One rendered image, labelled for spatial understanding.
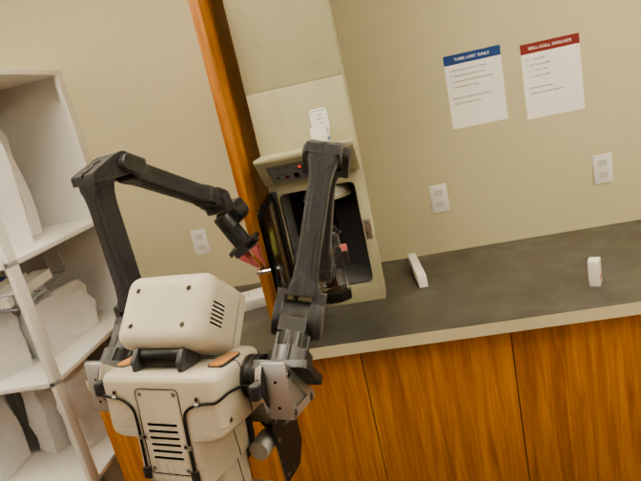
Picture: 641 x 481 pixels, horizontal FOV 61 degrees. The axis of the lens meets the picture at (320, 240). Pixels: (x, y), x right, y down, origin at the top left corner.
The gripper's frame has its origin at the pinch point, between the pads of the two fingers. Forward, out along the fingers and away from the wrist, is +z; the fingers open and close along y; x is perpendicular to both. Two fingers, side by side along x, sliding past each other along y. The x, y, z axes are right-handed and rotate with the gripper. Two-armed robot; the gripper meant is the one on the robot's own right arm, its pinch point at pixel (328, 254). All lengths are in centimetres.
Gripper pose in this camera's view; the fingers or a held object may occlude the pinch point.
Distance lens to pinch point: 173.7
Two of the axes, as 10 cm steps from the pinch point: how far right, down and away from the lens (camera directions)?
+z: 1.0, -1.7, 9.8
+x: 2.0, 9.7, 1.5
